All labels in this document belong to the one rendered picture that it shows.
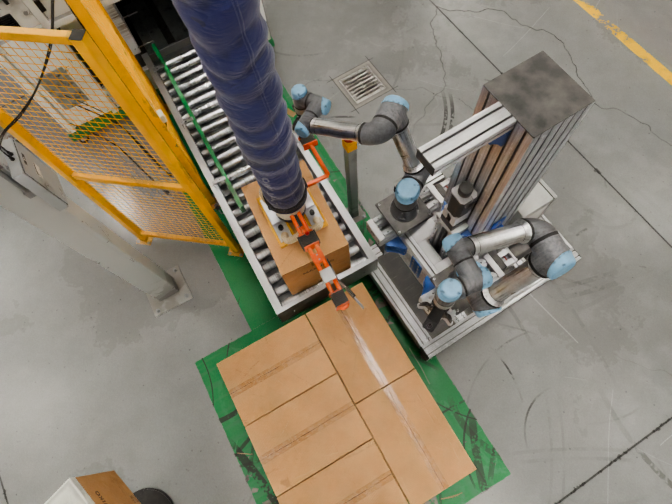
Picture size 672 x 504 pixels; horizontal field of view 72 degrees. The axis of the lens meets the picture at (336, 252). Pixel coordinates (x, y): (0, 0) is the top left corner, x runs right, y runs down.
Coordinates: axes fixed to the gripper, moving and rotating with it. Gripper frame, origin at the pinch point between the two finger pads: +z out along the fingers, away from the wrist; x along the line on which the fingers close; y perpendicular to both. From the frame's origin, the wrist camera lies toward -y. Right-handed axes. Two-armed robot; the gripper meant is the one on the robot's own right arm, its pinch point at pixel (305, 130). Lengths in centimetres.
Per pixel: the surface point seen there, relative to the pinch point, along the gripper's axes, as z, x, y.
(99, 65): -81, -70, -6
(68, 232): -8, -131, 1
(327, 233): 22, -14, 51
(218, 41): -113, -31, 40
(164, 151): -24, -70, -6
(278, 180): -32, -28, 40
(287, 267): 22, -42, 58
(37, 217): -28, -133, 1
